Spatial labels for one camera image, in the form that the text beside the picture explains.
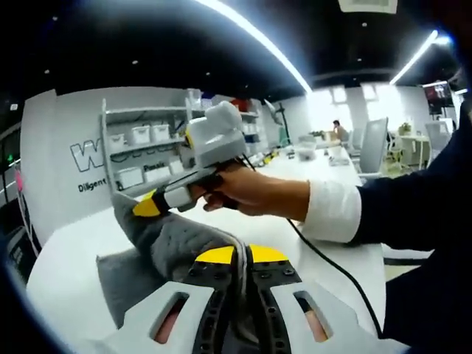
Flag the grey towel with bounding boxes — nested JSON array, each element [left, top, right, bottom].
[[95, 191, 261, 354]]

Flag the person's right hand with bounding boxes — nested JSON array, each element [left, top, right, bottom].
[[190, 167, 310, 222]]

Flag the black floor stand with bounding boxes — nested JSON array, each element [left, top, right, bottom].
[[264, 98, 293, 148]]

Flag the grey metal shelving unit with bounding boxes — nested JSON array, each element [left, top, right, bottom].
[[99, 88, 266, 196]]

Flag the rows of white storage bins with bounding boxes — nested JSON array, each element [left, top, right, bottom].
[[108, 97, 261, 187]]

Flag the clear plastic container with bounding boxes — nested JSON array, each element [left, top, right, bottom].
[[296, 141, 319, 162]]

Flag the ceiling light strip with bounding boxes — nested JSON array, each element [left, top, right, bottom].
[[389, 29, 440, 86], [193, 0, 314, 94]]

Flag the person's dark jacket torso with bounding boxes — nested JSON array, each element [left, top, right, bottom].
[[379, 250, 472, 347]]

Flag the white office chair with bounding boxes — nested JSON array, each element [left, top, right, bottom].
[[358, 117, 390, 178]]

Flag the small white desk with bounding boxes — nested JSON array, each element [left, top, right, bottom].
[[390, 134, 432, 171]]

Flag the ceiling air vent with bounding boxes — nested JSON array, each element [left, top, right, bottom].
[[337, 0, 400, 14]]

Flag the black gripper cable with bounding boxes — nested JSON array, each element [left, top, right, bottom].
[[286, 217, 384, 339]]

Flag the wall screen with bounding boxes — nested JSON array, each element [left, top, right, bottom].
[[423, 83, 454, 114]]

